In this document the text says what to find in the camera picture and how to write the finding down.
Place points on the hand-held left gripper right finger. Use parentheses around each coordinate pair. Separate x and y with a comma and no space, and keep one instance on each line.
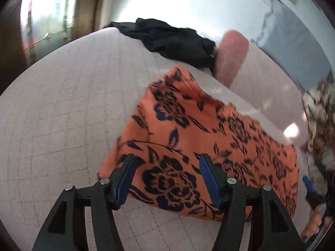
(209,183)

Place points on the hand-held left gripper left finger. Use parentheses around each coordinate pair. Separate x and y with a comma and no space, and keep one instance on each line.
(126,180)

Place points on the black clothes pile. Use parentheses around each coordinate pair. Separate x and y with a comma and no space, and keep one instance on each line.
(172,41)

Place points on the brown floral blanket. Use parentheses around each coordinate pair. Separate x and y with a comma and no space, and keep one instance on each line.
(320,115)

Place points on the person's right hand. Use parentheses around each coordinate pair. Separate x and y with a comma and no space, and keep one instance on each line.
(314,222)

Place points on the grey-blue pillow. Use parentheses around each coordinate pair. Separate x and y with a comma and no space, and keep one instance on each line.
(295,44)

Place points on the pink rolled quilt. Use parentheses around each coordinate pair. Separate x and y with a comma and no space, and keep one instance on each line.
(231,55)

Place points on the bed with quilted sheet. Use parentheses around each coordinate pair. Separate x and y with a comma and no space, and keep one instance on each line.
(65,109)

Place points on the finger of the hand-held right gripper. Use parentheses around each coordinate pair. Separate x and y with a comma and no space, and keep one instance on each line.
(308,185)

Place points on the orange floral shirt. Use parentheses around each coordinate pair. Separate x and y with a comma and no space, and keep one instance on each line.
(209,146)

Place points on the stained glass wooden door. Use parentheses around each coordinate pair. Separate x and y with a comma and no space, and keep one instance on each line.
(52,18)

